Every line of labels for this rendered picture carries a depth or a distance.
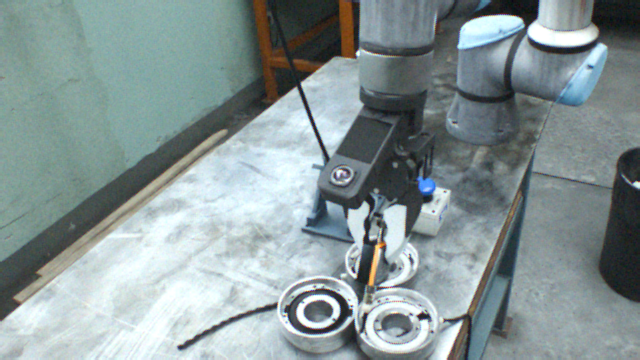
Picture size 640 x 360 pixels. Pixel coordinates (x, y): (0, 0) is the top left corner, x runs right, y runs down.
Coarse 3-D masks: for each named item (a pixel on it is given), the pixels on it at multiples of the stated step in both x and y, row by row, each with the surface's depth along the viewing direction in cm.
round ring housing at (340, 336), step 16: (288, 288) 72; (304, 288) 73; (336, 288) 73; (288, 304) 71; (304, 304) 71; (320, 304) 72; (336, 304) 70; (352, 304) 70; (304, 320) 68; (352, 320) 66; (288, 336) 67; (304, 336) 65; (320, 336) 65; (336, 336) 65; (320, 352) 67
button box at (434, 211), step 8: (440, 192) 86; (448, 192) 86; (424, 200) 84; (432, 200) 84; (440, 200) 84; (448, 200) 86; (424, 208) 83; (432, 208) 83; (440, 208) 83; (448, 208) 88; (424, 216) 83; (432, 216) 82; (440, 216) 84; (416, 224) 84; (424, 224) 83; (432, 224) 83; (440, 224) 85; (424, 232) 84; (432, 232) 83
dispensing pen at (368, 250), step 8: (376, 224) 63; (384, 224) 62; (384, 232) 63; (376, 240) 64; (368, 248) 62; (360, 256) 63; (368, 256) 62; (360, 264) 63; (368, 264) 62; (360, 272) 63; (368, 272) 62; (360, 280) 63; (368, 280) 62; (368, 288) 64; (368, 296) 64; (368, 304) 64; (368, 312) 64; (360, 344) 65
